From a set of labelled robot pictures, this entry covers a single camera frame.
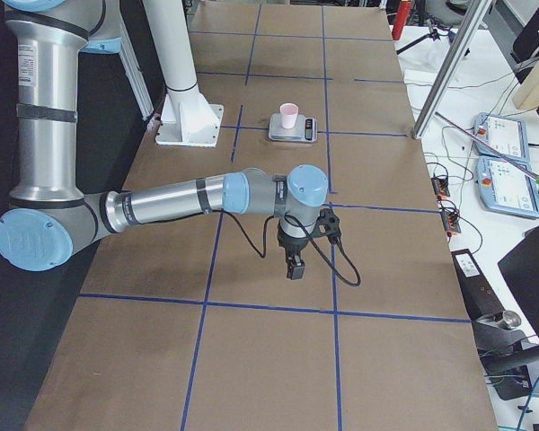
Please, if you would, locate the aluminium frame post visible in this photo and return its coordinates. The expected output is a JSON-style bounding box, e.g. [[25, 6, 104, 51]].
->
[[411, 0, 493, 139]]

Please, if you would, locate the black device with white label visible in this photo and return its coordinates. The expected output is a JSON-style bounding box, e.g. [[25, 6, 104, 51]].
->
[[451, 249, 505, 321]]

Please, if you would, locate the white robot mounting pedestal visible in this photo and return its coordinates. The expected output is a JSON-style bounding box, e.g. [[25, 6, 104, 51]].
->
[[143, 0, 224, 147]]

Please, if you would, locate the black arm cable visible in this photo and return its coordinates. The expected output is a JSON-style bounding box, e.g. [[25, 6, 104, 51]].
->
[[226, 208, 361, 288]]

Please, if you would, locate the black tripod rod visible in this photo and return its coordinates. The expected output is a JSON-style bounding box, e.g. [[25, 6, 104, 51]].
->
[[396, 24, 450, 55]]

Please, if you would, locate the pink plastic cup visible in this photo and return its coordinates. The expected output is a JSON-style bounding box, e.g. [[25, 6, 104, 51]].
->
[[279, 102, 298, 129]]

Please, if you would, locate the black monitor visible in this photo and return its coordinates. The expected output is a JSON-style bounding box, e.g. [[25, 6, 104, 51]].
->
[[498, 225, 539, 336]]

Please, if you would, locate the teach pendant with red button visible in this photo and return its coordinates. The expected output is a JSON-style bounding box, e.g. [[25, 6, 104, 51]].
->
[[476, 156, 539, 219]]

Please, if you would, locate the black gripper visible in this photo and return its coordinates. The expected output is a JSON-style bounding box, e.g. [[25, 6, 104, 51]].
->
[[278, 208, 341, 280]]

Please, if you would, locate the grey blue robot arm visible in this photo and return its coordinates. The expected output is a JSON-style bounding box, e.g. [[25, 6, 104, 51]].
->
[[0, 1, 341, 279]]

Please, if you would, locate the white digital kitchen scale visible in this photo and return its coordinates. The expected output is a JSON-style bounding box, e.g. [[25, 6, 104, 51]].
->
[[268, 113, 317, 144]]

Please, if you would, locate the orange black connector block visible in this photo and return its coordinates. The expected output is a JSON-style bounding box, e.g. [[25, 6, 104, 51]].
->
[[431, 176, 450, 200]]

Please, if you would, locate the metal reach grabber stick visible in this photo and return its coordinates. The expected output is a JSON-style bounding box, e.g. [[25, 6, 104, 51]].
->
[[435, 112, 539, 186]]

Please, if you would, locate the red cylinder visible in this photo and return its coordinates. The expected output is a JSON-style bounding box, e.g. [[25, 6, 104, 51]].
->
[[392, 0, 411, 40]]

